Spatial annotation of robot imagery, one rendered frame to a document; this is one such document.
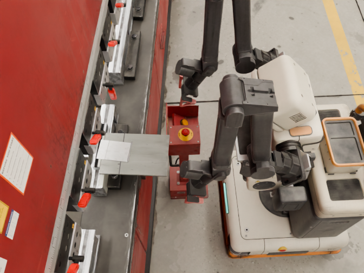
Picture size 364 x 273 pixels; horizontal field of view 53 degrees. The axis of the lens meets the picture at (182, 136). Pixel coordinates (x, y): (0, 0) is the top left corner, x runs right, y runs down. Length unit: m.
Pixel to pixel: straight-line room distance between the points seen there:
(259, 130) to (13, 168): 0.59
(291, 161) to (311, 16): 2.42
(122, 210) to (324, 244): 1.18
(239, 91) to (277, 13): 2.66
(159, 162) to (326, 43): 2.23
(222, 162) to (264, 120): 0.25
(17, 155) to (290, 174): 0.83
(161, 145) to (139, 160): 0.11
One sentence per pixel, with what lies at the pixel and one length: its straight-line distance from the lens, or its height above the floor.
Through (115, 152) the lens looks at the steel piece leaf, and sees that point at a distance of 1.48.
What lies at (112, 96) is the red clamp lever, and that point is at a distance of 1.40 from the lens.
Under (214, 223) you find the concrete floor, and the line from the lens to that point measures 2.39.
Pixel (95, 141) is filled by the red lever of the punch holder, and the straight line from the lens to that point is 1.15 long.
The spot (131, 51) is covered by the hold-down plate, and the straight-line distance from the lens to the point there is 1.90.
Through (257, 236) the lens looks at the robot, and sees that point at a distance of 2.12.
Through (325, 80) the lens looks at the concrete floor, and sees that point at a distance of 3.09.
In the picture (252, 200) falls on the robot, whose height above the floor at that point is 0.28.
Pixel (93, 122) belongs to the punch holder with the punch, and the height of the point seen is 1.26.
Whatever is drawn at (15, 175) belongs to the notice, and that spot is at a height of 1.66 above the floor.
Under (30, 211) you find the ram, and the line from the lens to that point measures 0.85.
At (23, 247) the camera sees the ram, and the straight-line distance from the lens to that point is 0.84.
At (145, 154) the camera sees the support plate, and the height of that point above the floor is 1.00.
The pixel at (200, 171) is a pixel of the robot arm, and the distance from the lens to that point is 1.19.
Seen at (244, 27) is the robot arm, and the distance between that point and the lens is 1.28.
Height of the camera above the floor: 2.31
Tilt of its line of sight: 61 degrees down
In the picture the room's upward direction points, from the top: 2 degrees counter-clockwise
